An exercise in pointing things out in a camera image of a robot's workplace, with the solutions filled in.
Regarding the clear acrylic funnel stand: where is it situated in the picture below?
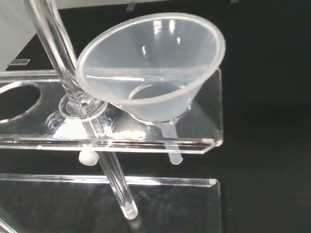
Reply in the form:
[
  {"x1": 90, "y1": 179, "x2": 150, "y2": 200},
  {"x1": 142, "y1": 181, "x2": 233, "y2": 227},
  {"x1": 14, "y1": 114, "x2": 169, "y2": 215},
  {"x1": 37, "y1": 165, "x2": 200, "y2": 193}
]
[{"x1": 0, "y1": 0, "x2": 225, "y2": 233}]

